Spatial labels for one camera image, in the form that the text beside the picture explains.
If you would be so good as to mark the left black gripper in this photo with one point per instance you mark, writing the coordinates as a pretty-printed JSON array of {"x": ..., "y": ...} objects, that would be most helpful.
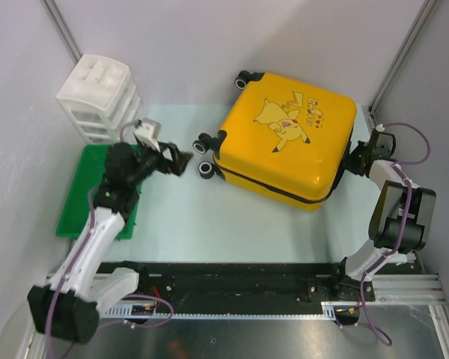
[{"x": 180, "y": 160}]

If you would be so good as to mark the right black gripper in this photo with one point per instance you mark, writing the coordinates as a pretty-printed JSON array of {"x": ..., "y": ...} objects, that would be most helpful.
[{"x": 348, "y": 163}]

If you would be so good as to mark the yellow Pikachu hard-shell suitcase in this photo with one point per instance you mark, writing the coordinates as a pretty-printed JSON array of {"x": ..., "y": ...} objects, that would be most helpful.
[{"x": 283, "y": 139}]

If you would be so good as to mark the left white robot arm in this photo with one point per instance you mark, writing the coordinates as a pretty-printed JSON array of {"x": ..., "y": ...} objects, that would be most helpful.
[{"x": 69, "y": 307}]

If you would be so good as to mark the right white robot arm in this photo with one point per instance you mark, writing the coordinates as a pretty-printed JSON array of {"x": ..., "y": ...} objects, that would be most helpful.
[{"x": 401, "y": 219}]

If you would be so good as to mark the green plastic tray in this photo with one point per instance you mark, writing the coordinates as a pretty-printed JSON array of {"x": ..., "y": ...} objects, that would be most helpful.
[{"x": 91, "y": 171}]

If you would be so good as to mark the white plastic drawer organizer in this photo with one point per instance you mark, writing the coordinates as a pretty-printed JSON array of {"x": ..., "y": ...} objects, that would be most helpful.
[{"x": 99, "y": 96}]

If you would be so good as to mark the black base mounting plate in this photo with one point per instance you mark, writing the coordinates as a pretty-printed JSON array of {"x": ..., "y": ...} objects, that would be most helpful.
[{"x": 241, "y": 290}]

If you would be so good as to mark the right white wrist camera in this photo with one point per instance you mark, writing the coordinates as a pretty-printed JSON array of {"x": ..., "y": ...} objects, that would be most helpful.
[{"x": 378, "y": 129}]

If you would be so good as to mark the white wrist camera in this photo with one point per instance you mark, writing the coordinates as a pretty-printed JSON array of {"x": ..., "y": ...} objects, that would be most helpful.
[
  {"x": 146, "y": 133},
  {"x": 378, "y": 129}
]

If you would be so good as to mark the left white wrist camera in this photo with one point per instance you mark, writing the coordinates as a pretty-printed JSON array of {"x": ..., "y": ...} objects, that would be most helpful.
[{"x": 146, "y": 133}]

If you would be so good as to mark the aluminium frame rail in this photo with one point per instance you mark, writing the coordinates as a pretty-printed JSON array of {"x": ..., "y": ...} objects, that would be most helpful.
[{"x": 404, "y": 289}]

